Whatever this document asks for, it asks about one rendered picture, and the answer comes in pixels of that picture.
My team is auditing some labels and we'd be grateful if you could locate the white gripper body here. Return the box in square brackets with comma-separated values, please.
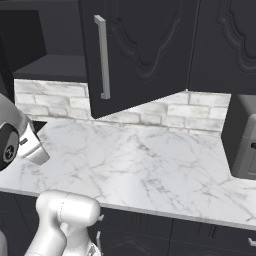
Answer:
[26, 134, 51, 166]

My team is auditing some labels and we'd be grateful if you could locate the dark base cabinet door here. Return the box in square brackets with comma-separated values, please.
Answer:
[0, 191, 43, 256]

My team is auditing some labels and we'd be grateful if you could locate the black hob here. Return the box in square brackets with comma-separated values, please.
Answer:
[31, 120, 48, 135]

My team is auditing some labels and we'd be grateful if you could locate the dark base drawer front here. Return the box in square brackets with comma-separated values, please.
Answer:
[169, 217, 256, 256]
[98, 207, 175, 242]

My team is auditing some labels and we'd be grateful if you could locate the dark tall side panel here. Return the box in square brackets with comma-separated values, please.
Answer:
[221, 93, 256, 178]

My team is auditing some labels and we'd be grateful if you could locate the grey toaster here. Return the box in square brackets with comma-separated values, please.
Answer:
[231, 113, 256, 181]

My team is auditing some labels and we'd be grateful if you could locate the dark wall cabinet carcass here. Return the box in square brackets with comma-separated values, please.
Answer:
[0, 0, 88, 83]

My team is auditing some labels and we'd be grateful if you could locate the grey base cabinet handle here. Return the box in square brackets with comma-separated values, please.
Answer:
[95, 229, 103, 256]

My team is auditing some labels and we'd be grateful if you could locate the grey bar door handle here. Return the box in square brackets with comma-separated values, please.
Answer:
[93, 14, 112, 101]

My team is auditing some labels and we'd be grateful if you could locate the dark wall cabinet door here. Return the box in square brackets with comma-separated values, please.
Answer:
[78, 0, 201, 120]
[185, 0, 256, 96]

